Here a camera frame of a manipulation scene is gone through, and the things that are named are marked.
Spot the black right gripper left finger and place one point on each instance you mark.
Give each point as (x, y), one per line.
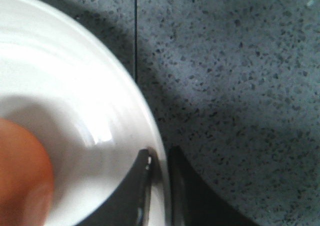
(129, 204)

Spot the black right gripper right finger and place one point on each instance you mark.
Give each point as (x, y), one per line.
(193, 202)

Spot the orange fruit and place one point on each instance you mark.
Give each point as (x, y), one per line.
(26, 177)

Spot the white round plate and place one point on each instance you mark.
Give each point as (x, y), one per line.
(67, 88)

